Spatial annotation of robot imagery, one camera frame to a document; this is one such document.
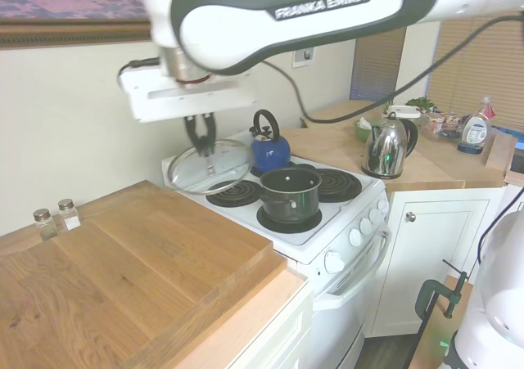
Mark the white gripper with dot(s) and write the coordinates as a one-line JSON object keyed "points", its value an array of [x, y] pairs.
{"points": [[196, 105]]}

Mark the glass pot lid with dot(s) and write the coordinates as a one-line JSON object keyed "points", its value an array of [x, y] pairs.
{"points": [[229, 164]]}

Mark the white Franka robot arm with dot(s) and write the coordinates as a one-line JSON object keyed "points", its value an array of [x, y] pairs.
{"points": [[286, 33]]}

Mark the black cooking pot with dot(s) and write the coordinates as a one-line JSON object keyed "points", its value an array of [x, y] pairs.
{"points": [[286, 205]]}

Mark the large black coil burner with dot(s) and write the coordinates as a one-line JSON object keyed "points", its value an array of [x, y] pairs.
{"points": [[257, 173], [341, 187]]}

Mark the small black coil burner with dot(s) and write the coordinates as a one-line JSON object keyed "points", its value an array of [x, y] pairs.
{"points": [[286, 226], [233, 195]]}

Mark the blue stovetop kettle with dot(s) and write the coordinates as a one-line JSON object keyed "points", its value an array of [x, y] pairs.
{"points": [[270, 154]]}

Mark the white electric stove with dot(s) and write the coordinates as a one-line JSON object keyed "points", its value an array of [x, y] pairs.
{"points": [[286, 246]]}

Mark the large wooden cutting board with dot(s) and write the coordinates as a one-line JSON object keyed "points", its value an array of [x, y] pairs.
{"points": [[143, 262]]}

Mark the glass salt shaker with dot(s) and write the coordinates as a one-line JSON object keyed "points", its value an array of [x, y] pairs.
{"points": [[69, 217]]}

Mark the green bowl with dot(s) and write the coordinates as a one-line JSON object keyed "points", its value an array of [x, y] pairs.
{"points": [[362, 133]]}

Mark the glass pepper shaker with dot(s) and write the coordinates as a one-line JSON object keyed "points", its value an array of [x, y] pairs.
{"points": [[43, 226]]}

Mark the white stove knob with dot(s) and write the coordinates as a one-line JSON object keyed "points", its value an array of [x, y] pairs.
{"points": [[382, 206], [374, 214], [365, 226], [356, 237], [333, 262]]}

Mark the stainless steel electric kettle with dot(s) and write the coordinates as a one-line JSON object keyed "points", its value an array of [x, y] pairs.
{"points": [[387, 148]]}

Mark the brown window blind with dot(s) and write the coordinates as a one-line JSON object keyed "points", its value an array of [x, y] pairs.
{"points": [[483, 91], [376, 66]]}

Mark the white plastic container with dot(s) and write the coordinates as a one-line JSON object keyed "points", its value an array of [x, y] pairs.
{"points": [[403, 111]]}

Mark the green leafy plant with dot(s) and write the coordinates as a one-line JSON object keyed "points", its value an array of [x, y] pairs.
{"points": [[421, 104]]}

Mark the round metal cabinet knob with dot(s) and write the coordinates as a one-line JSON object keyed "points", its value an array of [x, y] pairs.
{"points": [[410, 217]]}

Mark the clear packaged food container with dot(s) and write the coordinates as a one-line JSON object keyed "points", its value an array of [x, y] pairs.
{"points": [[442, 125]]}

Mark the clear dish soap bottle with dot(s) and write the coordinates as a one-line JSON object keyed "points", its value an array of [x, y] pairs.
{"points": [[475, 131]]}

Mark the white corner cabinet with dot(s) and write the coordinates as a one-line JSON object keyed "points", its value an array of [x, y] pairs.
{"points": [[442, 262]]}

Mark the dark green C-clamp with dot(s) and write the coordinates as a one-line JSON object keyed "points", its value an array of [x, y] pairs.
{"points": [[421, 299]]}

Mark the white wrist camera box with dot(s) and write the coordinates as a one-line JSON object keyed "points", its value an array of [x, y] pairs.
{"points": [[139, 80]]}

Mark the white wall switch plate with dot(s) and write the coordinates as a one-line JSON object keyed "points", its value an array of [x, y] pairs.
{"points": [[305, 56]]}

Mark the framed wall picture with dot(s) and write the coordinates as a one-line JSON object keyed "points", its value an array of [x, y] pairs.
{"points": [[61, 33]]}

